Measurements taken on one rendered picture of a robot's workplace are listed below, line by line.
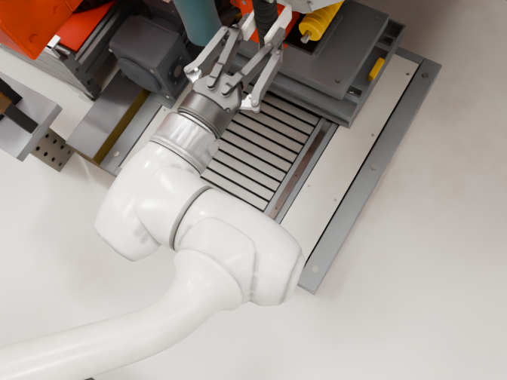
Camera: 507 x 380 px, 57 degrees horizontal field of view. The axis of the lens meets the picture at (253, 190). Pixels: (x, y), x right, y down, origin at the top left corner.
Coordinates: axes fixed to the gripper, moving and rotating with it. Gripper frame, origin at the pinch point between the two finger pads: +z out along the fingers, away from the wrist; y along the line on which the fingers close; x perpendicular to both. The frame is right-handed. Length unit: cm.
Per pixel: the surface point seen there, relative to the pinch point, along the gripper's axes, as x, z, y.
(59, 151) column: -77, -29, -73
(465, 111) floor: -83, 50, 36
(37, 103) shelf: -38, -24, -58
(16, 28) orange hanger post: -20, -14, -59
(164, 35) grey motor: -42, 10, -43
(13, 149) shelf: -38, -37, -56
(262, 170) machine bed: -77, -1, -9
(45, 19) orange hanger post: -25, -7, -59
